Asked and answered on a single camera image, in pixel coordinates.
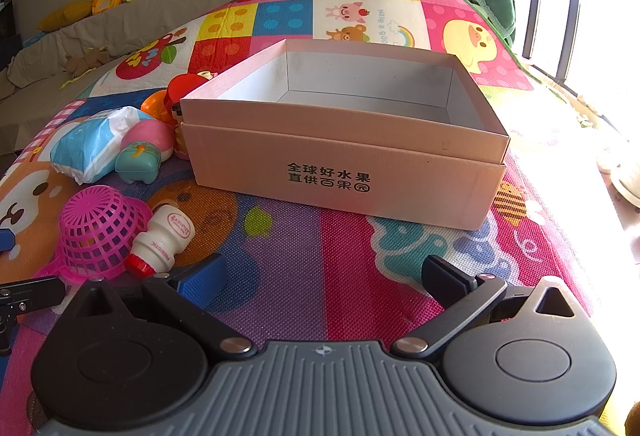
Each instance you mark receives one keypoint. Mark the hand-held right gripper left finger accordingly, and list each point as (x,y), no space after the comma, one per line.
(202,283)

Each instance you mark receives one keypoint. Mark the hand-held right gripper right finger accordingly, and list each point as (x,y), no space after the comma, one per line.
(442,281)

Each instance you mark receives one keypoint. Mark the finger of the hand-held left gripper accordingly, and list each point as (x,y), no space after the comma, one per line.
(35,295)
(6,241)

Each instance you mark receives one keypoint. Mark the small white yogurt bottle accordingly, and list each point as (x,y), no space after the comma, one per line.
(160,236)

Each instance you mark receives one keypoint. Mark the pink plastic basket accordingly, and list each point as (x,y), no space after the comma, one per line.
(95,221)

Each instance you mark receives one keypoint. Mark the teal plastic toy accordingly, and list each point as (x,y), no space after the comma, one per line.
(135,164)

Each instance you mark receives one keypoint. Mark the pink cardboard box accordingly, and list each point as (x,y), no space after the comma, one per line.
(350,165)

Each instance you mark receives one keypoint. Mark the pink egg toy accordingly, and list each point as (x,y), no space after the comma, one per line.
(150,135)

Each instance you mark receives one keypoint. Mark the brown cartoon figurine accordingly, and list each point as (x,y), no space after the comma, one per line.
(177,113)

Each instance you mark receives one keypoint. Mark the red plastic toy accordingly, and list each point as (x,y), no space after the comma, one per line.
(182,88)

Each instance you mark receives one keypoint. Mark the colourful cartoon play mat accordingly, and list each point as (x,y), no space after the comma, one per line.
(310,256)

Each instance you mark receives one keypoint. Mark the blue white tissue pack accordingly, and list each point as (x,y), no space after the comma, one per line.
(85,145)

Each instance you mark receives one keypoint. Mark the orange plastic toy shell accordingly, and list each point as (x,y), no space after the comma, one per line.
(155,106)

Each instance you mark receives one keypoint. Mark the brown plush toy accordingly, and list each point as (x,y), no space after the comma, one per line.
(87,60)

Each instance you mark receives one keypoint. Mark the yellow banana-shaped pillow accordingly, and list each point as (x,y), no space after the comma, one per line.
(65,15)

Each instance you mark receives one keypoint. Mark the beige sofa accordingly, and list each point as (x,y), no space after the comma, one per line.
(150,20)

